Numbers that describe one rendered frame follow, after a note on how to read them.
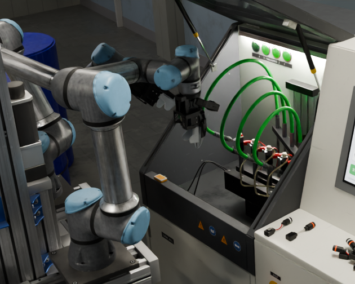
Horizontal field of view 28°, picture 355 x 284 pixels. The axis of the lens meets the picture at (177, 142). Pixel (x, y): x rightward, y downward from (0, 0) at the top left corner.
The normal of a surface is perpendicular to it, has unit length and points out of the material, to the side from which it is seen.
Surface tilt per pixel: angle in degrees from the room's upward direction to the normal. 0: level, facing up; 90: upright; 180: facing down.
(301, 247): 0
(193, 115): 90
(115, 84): 83
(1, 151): 90
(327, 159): 76
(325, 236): 0
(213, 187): 0
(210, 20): 90
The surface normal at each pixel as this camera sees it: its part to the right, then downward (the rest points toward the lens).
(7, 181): 0.47, 0.35
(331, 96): -0.79, 0.09
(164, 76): -0.50, 0.41
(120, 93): 0.84, 0.04
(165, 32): -0.88, 0.27
